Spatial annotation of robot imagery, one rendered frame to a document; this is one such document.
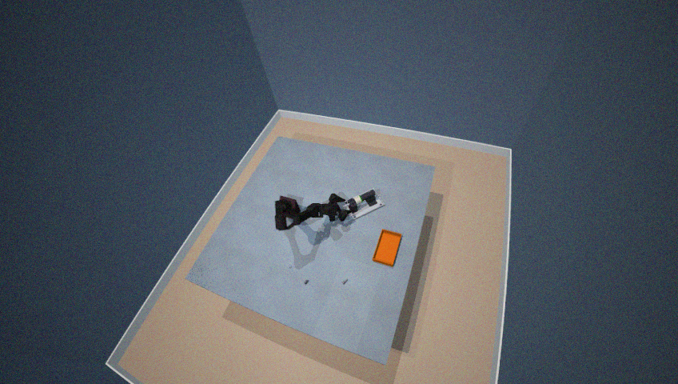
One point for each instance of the orange shallow tray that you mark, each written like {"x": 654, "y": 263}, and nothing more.
{"x": 387, "y": 246}

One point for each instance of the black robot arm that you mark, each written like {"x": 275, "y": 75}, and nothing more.
{"x": 311, "y": 211}

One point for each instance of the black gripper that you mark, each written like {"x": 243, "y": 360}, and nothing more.
{"x": 333, "y": 199}

